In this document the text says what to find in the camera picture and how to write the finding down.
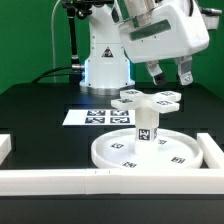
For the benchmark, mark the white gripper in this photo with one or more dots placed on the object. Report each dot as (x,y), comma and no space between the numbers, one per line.
(162,29)

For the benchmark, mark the white cross-shaped table base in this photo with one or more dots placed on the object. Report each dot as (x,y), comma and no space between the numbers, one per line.
(161,102)

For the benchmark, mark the white round table top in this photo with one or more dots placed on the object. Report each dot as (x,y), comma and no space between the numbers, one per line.
(116,149)

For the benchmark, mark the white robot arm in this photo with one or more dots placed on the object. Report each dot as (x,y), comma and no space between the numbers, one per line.
(107,69)

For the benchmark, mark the white marker sheet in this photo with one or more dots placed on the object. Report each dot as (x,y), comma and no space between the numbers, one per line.
(89,117)

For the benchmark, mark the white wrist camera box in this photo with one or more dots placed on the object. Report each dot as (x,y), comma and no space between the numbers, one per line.
(211,17)

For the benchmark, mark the white fence right rail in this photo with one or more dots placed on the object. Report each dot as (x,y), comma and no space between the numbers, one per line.
(212,153)

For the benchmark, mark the white fence rail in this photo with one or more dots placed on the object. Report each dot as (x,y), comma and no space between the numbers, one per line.
(5,146)
(110,181)
(212,153)

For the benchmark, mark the black camera stand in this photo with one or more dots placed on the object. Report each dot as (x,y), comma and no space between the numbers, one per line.
(80,9)

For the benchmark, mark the white fence front rail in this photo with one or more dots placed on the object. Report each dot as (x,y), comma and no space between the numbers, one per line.
(110,181)

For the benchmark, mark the white fence left rail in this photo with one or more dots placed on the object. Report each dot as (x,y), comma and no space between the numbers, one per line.
(5,146)

